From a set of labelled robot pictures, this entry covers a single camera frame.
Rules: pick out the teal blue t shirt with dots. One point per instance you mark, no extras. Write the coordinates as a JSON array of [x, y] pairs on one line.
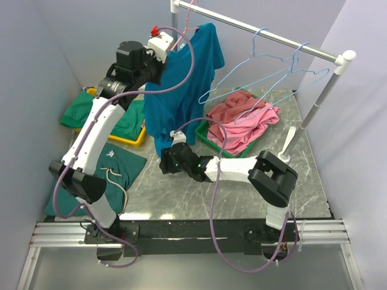
[[168, 111]]

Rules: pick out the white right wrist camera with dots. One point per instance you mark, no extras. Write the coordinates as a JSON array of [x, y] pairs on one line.
[[177, 136]]

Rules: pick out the yellow plastic tray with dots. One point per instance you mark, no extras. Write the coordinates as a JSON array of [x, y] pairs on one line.
[[130, 129]]

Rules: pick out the green plastic tray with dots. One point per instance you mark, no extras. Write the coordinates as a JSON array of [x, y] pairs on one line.
[[202, 130]]

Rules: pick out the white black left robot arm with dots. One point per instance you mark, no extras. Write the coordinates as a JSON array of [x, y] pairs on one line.
[[135, 65]]

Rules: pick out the dark green shorts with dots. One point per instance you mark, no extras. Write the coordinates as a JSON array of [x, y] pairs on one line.
[[118, 167]]

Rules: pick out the silver white clothes rack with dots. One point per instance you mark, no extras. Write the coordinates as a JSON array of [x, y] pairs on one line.
[[342, 62]]

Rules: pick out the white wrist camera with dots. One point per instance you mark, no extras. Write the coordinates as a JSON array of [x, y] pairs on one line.
[[177, 136], [160, 44]]

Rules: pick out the pink t shirt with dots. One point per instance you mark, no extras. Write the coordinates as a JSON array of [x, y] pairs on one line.
[[244, 130]]

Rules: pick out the blue wire hanger middle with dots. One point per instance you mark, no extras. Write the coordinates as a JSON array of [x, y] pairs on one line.
[[288, 70]]

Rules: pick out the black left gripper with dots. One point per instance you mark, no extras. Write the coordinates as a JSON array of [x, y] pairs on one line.
[[161, 66]]

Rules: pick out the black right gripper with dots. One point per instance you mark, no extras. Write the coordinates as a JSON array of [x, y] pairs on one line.
[[166, 157]]

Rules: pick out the pink wire hanger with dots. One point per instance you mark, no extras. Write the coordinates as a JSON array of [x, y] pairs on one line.
[[186, 27]]

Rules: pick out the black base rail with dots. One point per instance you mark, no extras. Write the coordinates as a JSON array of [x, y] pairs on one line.
[[247, 236]]

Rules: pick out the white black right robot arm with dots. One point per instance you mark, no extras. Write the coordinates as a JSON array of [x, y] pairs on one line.
[[273, 179]]

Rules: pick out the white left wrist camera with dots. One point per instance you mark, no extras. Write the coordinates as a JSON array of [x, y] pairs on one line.
[[160, 44]]

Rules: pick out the green printed t shirt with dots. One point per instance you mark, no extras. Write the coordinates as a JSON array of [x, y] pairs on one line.
[[76, 114]]

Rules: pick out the maroon t shirt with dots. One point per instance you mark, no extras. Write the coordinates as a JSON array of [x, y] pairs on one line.
[[235, 104]]

